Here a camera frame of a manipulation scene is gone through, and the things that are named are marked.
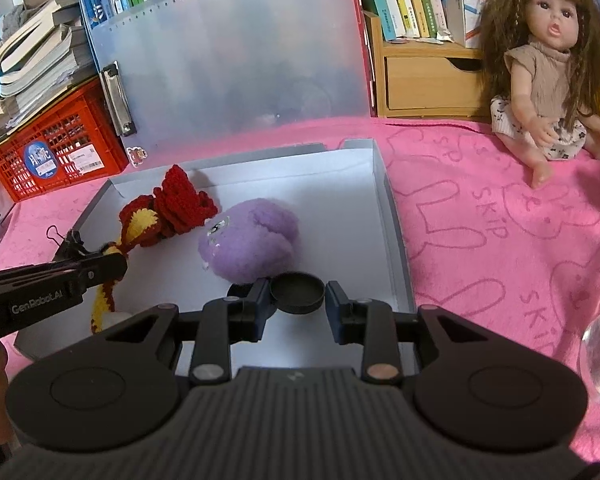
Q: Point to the blue folders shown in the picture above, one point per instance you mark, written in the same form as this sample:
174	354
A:
92	15

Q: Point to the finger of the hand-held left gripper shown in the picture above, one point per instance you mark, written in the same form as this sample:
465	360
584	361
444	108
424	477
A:
105	270

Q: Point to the small bear sticker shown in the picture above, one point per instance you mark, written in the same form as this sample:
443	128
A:
137	156

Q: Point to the black binder clip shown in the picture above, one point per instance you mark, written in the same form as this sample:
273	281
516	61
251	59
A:
72	242

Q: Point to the grey cardboard box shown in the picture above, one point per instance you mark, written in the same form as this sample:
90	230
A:
330	200

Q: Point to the white carton box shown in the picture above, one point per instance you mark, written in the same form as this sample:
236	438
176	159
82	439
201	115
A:
470	10

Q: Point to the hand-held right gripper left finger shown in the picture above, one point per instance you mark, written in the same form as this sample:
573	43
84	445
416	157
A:
261	305

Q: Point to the stack of lying books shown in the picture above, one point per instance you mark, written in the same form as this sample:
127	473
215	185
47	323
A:
40	60

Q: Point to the red plastic crate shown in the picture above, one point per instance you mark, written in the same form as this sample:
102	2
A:
80	130

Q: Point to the red yellow crochet headband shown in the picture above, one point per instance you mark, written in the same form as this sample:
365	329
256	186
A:
180	205

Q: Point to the wooden drawer organizer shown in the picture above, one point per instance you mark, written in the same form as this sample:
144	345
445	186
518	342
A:
420	85

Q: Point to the purple plush toy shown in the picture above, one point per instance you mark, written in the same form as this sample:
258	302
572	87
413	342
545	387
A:
260	240

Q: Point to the brown haired doll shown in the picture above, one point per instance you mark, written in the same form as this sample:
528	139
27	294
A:
540	75

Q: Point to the pink printed blanket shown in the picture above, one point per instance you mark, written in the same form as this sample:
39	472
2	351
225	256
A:
480	240

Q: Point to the translucent clipboard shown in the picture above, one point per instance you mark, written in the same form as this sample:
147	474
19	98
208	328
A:
230	60

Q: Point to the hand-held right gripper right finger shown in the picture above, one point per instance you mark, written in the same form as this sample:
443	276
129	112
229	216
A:
336	310

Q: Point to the row of green spine books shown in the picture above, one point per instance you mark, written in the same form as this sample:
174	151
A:
400	0

